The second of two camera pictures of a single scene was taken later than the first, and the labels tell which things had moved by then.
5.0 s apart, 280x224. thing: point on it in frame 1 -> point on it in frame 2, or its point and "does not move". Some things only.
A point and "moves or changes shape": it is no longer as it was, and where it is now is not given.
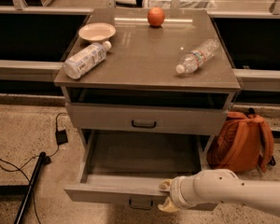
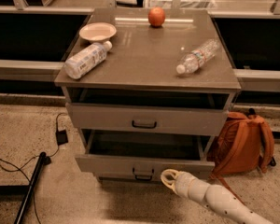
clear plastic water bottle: (195, 58) does not move
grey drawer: (129, 164) moves or changes shape
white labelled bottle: (83, 61) does not move
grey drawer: (147, 119) does not move
